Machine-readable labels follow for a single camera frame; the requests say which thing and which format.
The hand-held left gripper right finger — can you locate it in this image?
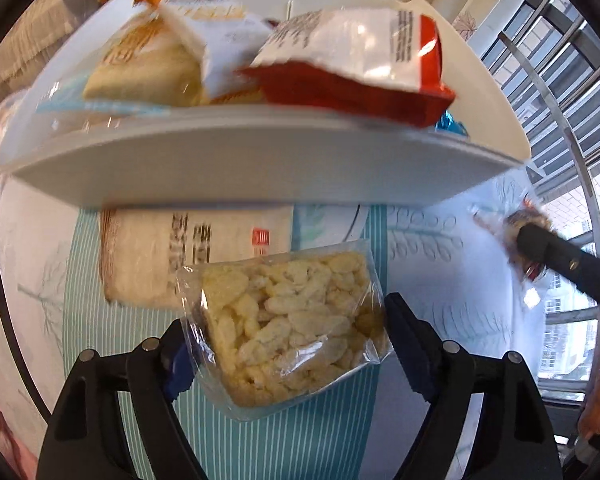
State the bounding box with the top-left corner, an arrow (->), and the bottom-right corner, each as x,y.
384,291 -> 564,480

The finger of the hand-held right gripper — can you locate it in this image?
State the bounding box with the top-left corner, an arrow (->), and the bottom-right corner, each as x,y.
516,223 -> 600,321

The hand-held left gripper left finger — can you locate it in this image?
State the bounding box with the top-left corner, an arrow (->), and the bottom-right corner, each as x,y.
35,319 -> 207,480

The brown nut candy packet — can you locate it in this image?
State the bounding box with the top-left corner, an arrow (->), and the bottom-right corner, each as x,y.
472,197 -> 556,281

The clear puffed rice cracker packet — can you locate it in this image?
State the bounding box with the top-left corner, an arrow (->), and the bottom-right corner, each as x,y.
174,239 -> 393,422

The blue candy wrapper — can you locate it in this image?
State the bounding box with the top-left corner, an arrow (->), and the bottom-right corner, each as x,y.
432,110 -> 471,138

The white plastic bin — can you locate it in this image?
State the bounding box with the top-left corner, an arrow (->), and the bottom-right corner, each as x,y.
0,0 -> 533,211

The clear bread packet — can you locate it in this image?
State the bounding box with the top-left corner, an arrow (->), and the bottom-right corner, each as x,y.
35,2 -> 211,121

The orange white snack packet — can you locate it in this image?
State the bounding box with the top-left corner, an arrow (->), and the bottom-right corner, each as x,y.
132,0 -> 276,106

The window with steel grille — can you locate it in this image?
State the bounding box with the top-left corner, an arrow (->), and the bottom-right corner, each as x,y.
480,0 -> 600,411

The white cracker packet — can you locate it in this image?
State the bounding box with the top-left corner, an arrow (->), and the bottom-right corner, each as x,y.
99,207 -> 295,311

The cloth covered cabinet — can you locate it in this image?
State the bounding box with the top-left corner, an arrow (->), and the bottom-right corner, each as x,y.
0,0 -> 101,96

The black cable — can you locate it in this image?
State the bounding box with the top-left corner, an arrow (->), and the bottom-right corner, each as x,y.
0,220 -> 51,418

